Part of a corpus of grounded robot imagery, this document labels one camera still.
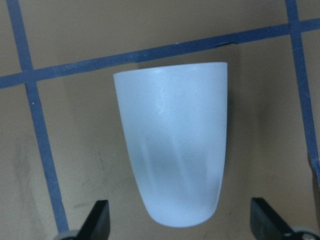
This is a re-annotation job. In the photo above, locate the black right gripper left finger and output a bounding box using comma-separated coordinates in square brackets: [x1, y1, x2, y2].
[76, 200, 111, 240]

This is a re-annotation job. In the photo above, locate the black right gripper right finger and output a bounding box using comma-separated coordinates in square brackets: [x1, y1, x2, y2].
[250, 197, 298, 240]

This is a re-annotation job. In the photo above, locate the light blue plastic cup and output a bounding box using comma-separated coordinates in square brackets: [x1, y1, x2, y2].
[113, 62, 228, 228]

